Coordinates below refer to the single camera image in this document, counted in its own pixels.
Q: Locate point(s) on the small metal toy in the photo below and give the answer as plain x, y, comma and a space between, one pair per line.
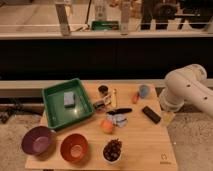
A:
101, 104

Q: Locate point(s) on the orange carrot toy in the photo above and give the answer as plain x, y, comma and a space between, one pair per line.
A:
135, 98

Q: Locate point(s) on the purple bowl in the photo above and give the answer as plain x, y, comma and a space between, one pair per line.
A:
38, 140

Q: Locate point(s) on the wooden spatula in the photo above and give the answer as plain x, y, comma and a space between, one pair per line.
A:
114, 98

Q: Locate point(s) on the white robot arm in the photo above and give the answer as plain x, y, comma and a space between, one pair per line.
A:
185, 84

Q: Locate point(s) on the green crate in background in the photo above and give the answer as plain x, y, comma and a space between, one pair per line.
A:
105, 25

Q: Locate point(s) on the blue sponge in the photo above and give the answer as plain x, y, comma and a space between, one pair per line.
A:
69, 99

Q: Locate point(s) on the orange fruit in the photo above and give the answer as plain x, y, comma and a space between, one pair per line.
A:
107, 126

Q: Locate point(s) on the green plastic tray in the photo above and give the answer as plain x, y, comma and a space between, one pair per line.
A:
59, 116

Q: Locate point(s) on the blue cup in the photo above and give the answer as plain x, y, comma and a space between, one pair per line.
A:
143, 91

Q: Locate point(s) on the white bowl of grapes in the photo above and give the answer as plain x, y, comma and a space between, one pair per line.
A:
112, 150

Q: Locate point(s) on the orange bowl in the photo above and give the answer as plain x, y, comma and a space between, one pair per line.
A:
74, 148

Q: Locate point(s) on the small dark cup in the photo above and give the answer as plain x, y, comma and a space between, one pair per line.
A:
103, 90

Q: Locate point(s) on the black handled knife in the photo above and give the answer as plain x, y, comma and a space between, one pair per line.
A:
119, 111

